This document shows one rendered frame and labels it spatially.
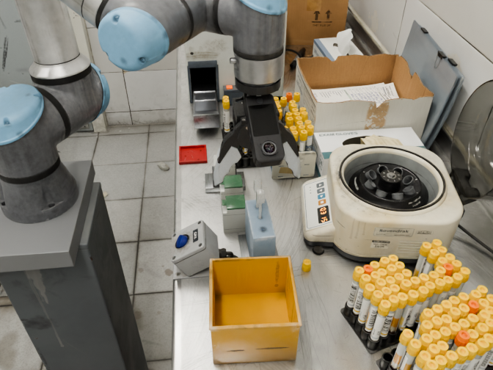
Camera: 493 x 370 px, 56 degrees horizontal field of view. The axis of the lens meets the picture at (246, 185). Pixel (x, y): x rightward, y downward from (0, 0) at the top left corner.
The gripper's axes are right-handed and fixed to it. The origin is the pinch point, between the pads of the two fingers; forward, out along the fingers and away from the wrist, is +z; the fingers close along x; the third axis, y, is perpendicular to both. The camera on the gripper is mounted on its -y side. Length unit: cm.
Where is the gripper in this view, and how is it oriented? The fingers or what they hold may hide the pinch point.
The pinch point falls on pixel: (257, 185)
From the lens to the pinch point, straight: 83.3
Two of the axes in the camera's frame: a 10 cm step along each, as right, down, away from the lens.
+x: -9.9, 0.9, -1.1
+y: -1.4, -6.3, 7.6
